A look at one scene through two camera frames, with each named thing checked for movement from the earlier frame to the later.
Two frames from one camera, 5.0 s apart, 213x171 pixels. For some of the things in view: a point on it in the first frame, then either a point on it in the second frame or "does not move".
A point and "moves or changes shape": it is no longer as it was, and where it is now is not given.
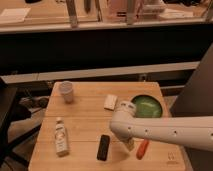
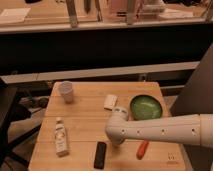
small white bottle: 61,137 does not move
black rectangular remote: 103,147 moves or changes shape
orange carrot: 142,149 does not move
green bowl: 147,106 does not move
